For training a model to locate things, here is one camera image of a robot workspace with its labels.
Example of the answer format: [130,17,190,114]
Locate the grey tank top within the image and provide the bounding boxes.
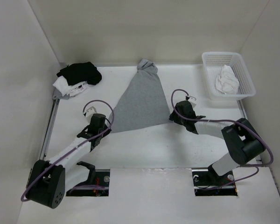
[111,59,171,133]

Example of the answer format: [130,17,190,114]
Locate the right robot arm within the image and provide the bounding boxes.
[169,100,266,185]

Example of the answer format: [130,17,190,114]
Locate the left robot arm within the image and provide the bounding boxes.
[21,113,111,209]

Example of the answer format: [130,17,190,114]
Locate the white crumpled tank top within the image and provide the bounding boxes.
[215,65,239,95]

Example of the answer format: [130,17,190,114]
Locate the white folded tank top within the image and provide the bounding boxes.
[53,76,89,97]

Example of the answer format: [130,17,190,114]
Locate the black folded tank top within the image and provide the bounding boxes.
[57,62,102,85]

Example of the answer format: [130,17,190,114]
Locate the white plastic mesh basket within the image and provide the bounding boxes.
[202,52,256,101]

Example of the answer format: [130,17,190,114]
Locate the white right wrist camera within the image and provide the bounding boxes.
[185,96,197,108]

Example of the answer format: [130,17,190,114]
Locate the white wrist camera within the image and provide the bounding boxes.
[83,106,97,123]
[185,96,197,108]

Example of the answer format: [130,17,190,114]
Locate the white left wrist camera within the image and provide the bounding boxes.
[83,106,97,123]

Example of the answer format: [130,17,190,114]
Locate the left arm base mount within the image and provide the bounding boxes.
[65,161,111,197]

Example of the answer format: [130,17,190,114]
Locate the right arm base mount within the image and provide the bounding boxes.
[192,169,238,196]

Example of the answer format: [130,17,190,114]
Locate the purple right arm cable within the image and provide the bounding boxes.
[171,89,275,189]

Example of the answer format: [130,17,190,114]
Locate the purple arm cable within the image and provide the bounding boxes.
[171,89,275,189]
[21,99,115,203]

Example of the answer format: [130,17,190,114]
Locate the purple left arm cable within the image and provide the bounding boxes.
[21,99,115,203]

